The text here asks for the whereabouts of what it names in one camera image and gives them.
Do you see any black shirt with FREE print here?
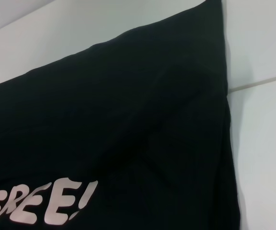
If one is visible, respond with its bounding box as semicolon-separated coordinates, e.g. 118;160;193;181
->
0;0;243;230

